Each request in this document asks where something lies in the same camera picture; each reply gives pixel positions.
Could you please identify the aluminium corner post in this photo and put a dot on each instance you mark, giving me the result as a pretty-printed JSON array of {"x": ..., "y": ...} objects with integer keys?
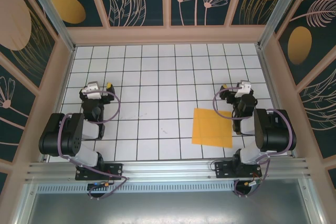
[
  {"x": 283, "y": 3},
  {"x": 50, "y": 11}
]

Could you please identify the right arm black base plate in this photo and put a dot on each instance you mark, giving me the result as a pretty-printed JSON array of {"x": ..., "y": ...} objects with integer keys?
[{"x": 223, "y": 171}]

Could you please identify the grey metal sheet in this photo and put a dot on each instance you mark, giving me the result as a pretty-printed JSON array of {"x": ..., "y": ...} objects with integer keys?
[{"x": 168, "y": 208}]

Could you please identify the yellow paper sheet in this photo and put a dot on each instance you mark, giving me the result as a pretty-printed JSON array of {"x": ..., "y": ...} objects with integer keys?
[{"x": 211, "y": 128}]

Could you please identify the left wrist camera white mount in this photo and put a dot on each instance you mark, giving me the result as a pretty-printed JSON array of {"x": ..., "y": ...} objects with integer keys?
[{"x": 92, "y": 90}]

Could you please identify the aluminium mounting rail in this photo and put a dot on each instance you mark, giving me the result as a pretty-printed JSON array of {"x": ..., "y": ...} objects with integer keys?
[{"x": 168, "y": 169}]

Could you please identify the small yellow power connector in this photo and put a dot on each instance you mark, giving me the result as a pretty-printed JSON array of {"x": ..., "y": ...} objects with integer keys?
[
  {"x": 248, "y": 183},
  {"x": 106, "y": 183}
]

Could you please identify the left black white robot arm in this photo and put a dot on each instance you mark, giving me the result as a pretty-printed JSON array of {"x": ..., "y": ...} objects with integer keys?
[{"x": 52, "y": 134}]

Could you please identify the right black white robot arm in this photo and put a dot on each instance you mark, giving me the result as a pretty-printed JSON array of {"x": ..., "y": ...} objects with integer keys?
[{"x": 275, "y": 134}]

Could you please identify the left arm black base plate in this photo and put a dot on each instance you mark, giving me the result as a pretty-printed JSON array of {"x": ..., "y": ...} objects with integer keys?
[{"x": 115, "y": 169}]

